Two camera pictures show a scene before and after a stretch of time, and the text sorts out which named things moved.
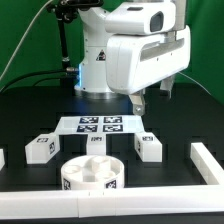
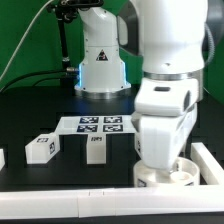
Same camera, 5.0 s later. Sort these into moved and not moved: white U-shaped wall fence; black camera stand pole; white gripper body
Moved: white gripper body
Not moved: black camera stand pole; white U-shaped wall fence
